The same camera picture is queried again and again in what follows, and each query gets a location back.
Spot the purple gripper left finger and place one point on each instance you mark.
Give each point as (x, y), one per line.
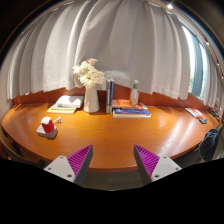
(74, 167)

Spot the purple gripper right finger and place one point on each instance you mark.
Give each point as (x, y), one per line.
(153, 167)

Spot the red charger plug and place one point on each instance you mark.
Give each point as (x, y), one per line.
(47, 124)

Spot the yellow flat book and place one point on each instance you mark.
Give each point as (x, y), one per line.
(61, 110)

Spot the dark chair with jacket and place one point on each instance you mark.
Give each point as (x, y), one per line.
(212, 146)

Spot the blue flat book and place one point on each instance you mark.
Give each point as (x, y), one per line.
(125, 113)

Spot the white ceramic vase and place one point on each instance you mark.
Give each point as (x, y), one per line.
(91, 103)

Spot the orange flat book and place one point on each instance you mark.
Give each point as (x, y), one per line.
(125, 104)

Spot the white open book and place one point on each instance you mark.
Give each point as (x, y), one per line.
(70, 101)

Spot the small dark object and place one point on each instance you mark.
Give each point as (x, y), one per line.
(203, 120)

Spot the white plastic bottle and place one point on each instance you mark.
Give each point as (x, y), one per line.
(134, 93)

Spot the upright white book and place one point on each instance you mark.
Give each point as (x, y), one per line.
(107, 95)

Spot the upright blue book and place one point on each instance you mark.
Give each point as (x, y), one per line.
(111, 94)

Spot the white flower bouquet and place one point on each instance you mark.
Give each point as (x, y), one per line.
(87, 74)

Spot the white curtain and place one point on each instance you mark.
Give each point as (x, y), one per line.
(131, 39)

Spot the window frame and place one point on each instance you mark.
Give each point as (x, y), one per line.
(198, 64)

